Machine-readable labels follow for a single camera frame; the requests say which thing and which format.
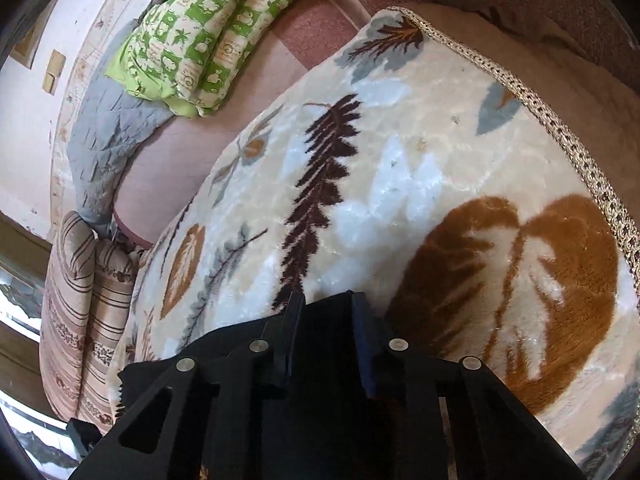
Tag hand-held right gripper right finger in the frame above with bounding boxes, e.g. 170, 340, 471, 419
350, 291, 586, 480

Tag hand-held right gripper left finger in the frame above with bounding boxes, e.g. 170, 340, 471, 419
67, 290, 307, 480

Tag black pants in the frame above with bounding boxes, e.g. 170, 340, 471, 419
67, 290, 451, 480

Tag leaf print fleece blanket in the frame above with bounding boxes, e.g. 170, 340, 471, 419
107, 7, 640, 480

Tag pink bed sheet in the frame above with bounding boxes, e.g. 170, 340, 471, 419
112, 0, 371, 248

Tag striped beige cushion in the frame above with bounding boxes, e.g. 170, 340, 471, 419
39, 210, 151, 436

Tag grey quilted blanket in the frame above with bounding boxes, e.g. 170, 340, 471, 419
67, 80, 176, 238

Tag green patterned cloth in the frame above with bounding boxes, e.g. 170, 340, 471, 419
106, 0, 318, 118

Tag beige plush cover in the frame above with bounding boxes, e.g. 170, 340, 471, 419
415, 2, 640, 201

